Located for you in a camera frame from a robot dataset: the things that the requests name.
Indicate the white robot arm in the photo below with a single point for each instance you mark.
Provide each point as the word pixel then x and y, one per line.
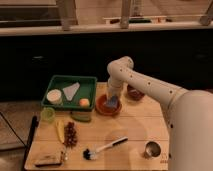
pixel 189 115

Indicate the orange toy fruit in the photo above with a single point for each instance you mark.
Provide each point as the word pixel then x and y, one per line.
pixel 84 102

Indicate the green plastic tray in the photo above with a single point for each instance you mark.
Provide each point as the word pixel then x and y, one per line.
pixel 87 90

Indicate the green toy vegetable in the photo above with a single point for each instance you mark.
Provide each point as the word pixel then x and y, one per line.
pixel 81 117

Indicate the silver metal cup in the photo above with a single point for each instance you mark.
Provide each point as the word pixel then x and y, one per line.
pixel 152 149

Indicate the dark brown bowl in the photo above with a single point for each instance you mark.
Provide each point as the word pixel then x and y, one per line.
pixel 134 94

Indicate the green plastic cup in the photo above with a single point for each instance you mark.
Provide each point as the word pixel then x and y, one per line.
pixel 47 114

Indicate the brown rectangular block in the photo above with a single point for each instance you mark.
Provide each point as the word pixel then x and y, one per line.
pixel 48 160

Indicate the red bowl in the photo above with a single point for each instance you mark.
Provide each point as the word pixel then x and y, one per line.
pixel 102 109

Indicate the toy grape bunch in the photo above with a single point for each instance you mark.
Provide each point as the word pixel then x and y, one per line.
pixel 70 135

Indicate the blue sponge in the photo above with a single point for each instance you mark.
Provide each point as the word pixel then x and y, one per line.
pixel 112 102

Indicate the white triangular cloth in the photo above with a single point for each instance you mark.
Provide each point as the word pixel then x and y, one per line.
pixel 71 90

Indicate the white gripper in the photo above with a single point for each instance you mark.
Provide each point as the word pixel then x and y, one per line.
pixel 114 88

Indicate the yellow toy banana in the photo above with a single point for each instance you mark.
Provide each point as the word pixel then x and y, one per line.
pixel 60 130

